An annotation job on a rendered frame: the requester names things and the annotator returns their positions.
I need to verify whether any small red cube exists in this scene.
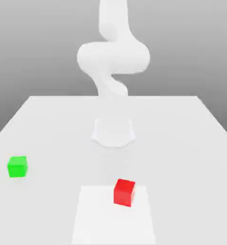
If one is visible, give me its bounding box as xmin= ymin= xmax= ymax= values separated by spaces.
xmin=113 ymin=178 xmax=136 ymax=208

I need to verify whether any small green cube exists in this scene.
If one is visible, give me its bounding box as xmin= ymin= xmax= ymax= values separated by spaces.
xmin=7 ymin=156 xmax=28 ymax=178

